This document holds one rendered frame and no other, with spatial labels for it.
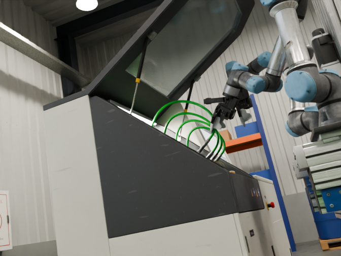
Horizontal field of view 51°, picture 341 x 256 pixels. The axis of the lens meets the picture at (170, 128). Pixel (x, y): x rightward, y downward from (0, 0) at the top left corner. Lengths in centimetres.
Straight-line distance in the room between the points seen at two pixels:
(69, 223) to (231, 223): 75
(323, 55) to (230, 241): 99
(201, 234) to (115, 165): 49
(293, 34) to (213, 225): 81
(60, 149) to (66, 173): 12
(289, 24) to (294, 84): 25
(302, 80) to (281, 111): 711
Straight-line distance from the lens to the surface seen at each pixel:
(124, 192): 158
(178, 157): 148
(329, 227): 645
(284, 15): 156
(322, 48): 189
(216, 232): 143
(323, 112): 154
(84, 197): 169
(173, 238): 149
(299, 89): 143
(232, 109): 175
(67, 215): 175
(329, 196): 150
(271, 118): 849
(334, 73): 158
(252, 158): 833
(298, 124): 210
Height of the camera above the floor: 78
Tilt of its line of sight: 16 degrees up
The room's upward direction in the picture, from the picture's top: 11 degrees counter-clockwise
